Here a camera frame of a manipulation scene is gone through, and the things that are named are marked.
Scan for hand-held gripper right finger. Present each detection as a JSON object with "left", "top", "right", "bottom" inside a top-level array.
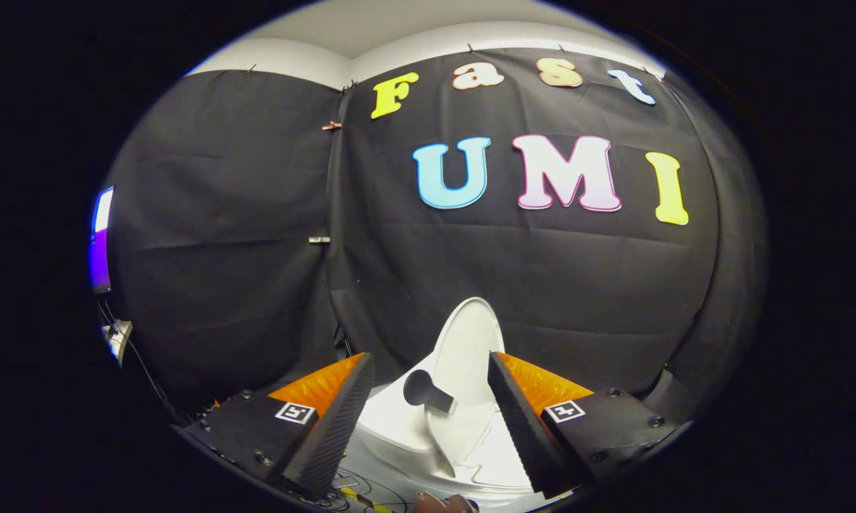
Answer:
[{"left": 488, "top": 351, "right": 689, "bottom": 499}]

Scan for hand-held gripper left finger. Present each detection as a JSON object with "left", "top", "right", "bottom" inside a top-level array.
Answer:
[{"left": 173, "top": 353, "right": 376, "bottom": 501}]

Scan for black lid lifter tab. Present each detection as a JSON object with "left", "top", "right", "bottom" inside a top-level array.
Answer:
[{"left": 403, "top": 369, "right": 459, "bottom": 415}]

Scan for black backdrop cloth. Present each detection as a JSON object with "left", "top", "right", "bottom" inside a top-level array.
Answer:
[{"left": 103, "top": 46, "right": 768, "bottom": 415}]

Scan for white device on stand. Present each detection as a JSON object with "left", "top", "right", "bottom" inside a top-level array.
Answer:
[{"left": 100, "top": 320, "right": 134, "bottom": 368}]

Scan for purple lit screen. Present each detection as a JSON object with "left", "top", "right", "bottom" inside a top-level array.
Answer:
[{"left": 88, "top": 185, "right": 115, "bottom": 295}]

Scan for black floor cables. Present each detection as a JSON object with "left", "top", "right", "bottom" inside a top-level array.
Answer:
[{"left": 317, "top": 467, "right": 408, "bottom": 513}]

